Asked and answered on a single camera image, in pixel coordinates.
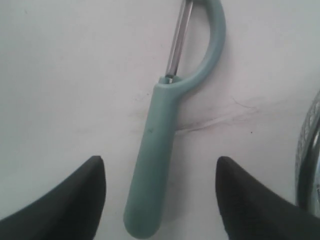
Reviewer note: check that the oval wire mesh basket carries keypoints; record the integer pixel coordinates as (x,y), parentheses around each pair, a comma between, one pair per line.
(307,161)

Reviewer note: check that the teal vegetable peeler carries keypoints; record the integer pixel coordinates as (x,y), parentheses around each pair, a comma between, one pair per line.
(144,206)

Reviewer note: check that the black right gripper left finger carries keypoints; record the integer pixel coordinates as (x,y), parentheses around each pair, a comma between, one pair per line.
(70,211)

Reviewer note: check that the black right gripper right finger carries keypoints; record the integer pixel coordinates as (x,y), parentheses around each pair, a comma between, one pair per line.
(251,211)

